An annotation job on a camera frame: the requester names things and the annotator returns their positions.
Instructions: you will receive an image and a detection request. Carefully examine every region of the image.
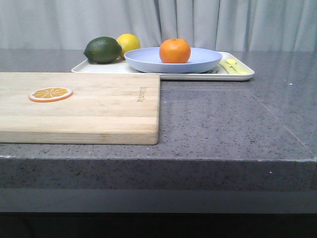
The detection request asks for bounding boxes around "green lime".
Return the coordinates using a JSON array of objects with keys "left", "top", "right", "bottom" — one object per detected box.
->
[{"left": 83, "top": 36, "right": 122, "bottom": 64}]

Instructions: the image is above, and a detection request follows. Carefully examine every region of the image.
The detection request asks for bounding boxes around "yellow lemon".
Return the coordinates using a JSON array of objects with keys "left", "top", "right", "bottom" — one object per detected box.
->
[{"left": 116, "top": 34, "right": 141, "bottom": 59}]

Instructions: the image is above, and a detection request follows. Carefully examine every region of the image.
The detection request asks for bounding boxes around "orange slice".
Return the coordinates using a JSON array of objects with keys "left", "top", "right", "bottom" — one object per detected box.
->
[{"left": 28, "top": 87, "right": 73, "bottom": 103}]

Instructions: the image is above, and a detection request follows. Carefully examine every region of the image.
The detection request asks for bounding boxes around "light blue plate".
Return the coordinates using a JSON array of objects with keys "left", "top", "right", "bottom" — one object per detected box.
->
[{"left": 125, "top": 47, "right": 222, "bottom": 73}]

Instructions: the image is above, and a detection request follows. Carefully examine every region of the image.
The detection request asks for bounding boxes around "cream white tray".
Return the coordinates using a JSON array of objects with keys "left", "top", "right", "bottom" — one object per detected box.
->
[{"left": 71, "top": 52, "right": 255, "bottom": 81}]

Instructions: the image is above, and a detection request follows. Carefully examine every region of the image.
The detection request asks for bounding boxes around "grey curtain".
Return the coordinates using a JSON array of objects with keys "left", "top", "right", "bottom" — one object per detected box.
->
[{"left": 0, "top": 0, "right": 317, "bottom": 52}]

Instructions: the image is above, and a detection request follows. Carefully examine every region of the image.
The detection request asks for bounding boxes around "wooden cutting board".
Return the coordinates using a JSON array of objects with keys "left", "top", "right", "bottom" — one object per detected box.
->
[{"left": 0, "top": 72, "right": 160, "bottom": 145}]

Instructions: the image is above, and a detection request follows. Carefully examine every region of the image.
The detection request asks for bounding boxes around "orange fruit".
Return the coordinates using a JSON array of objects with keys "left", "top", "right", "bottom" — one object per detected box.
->
[{"left": 159, "top": 39, "right": 191, "bottom": 63}]

